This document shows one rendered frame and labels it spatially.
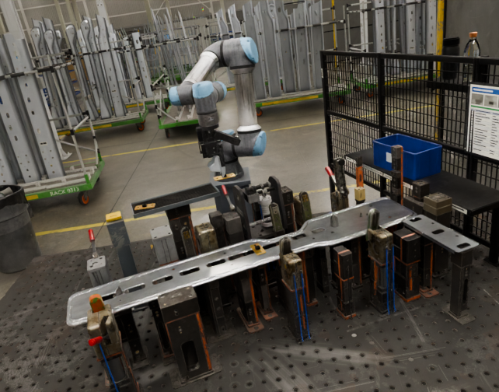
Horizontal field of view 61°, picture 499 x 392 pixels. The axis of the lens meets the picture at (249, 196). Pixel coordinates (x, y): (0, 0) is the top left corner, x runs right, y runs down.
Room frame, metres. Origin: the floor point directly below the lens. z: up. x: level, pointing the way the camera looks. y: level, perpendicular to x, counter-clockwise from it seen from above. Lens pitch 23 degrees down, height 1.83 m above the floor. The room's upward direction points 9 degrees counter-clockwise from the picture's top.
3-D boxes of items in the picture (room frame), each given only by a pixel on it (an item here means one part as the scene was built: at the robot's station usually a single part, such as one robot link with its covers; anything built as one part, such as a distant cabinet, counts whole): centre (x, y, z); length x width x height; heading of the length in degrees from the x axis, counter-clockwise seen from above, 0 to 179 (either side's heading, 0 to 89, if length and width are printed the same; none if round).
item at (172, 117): (8.41, 0.92, 0.88); 1.91 x 1.00 x 1.76; 1
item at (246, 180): (2.01, 0.08, 0.90); 0.21 x 0.21 x 0.40; 0
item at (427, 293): (1.41, -0.65, 0.84); 0.11 x 0.06 x 0.29; 17
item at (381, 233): (1.34, -0.45, 0.87); 0.12 x 0.09 x 0.35; 17
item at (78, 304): (1.41, 0.02, 1.00); 1.38 x 0.22 x 0.02; 107
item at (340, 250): (1.33, -0.31, 0.84); 0.11 x 0.08 x 0.29; 17
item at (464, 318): (1.24, -0.70, 0.84); 0.11 x 0.06 x 0.29; 17
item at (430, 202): (1.51, -0.75, 0.88); 0.08 x 0.08 x 0.36; 17
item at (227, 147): (2.01, 0.08, 1.27); 0.13 x 0.12 x 0.14; 70
